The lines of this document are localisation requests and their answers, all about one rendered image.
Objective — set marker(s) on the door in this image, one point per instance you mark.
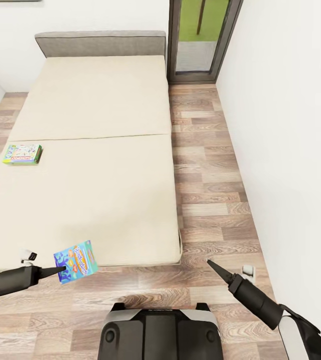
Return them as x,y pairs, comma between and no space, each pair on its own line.
199,34

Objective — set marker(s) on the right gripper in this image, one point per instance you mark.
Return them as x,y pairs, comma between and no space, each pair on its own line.
243,290

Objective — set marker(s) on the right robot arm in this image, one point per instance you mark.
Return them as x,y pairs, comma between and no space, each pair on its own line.
300,337

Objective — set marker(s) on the bed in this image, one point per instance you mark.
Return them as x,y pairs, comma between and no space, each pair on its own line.
105,173

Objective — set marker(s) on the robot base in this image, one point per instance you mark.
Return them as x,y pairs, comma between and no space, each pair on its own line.
160,334

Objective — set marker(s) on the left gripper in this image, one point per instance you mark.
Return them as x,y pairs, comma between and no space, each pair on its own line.
19,279

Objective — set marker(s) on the board game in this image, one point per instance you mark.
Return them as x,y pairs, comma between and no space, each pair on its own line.
79,260
22,154

